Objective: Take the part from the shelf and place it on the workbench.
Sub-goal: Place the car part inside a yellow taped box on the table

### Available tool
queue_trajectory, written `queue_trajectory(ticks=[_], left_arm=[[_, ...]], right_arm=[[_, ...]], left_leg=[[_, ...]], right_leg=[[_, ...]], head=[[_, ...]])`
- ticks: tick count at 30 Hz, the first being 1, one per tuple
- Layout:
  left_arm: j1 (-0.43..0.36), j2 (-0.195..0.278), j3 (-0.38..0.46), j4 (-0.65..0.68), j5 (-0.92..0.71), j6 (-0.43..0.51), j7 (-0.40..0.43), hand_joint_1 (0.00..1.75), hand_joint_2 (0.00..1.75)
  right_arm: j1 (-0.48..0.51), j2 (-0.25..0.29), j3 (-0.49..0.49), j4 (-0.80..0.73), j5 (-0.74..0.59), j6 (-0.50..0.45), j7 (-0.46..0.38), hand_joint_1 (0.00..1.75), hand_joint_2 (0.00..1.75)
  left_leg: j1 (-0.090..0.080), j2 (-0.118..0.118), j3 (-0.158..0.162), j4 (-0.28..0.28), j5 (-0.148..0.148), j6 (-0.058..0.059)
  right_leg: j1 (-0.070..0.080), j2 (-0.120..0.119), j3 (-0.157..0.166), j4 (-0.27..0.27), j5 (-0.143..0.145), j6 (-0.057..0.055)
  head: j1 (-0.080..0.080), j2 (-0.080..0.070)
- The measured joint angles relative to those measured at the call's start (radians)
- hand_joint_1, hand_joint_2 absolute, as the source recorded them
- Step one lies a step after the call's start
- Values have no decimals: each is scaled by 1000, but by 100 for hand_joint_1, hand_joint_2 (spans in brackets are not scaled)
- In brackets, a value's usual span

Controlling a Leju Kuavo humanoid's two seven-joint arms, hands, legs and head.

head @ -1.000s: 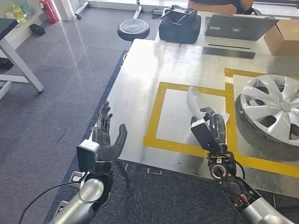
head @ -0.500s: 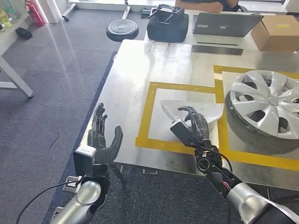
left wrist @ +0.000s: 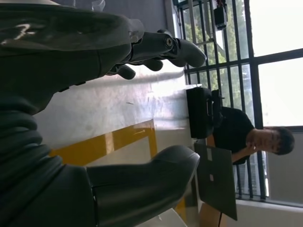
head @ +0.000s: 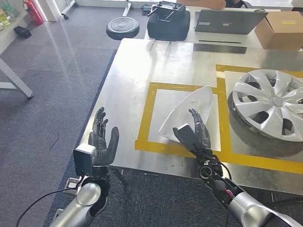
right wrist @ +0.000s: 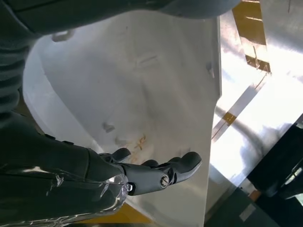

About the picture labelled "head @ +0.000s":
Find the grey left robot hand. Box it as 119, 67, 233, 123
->
88, 107, 119, 166

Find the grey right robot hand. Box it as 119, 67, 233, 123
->
172, 108, 212, 154

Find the white triangular plastic part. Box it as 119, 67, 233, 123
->
158, 85, 214, 143

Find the steel workbench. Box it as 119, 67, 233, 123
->
79, 37, 303, 196

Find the silver floor socket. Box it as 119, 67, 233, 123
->
63, 177, 82, 196
52, 208, 64, 222

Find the silver wheel hubcap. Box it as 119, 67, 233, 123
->
232, 69, 303, 142

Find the white table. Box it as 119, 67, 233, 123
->
144, 5, 303, 50

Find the black carry case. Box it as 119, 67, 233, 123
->
147, 9, 191, 42

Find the grey laptop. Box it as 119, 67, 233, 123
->
194, 9, 268, 35

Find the black round stool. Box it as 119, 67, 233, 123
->
106, 16, 140, 41

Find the brown cardboard box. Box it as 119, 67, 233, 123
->
255, 11, 303, 52

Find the white cabinet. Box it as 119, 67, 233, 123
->
36, 0, 63, 22

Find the red fire extinguisher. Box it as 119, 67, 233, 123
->
23, 0, 45, 26

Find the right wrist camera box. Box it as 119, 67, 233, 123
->
178, 123, 198, 147

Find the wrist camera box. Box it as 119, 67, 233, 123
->
178, 123, 198, 147
73, 143, 97, 177

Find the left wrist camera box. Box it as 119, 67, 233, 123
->
73, 143, 97, 177

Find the black wire scrap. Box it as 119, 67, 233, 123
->
49, 133, 60, 152

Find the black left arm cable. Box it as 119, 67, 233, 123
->
15, 187, 82, 227

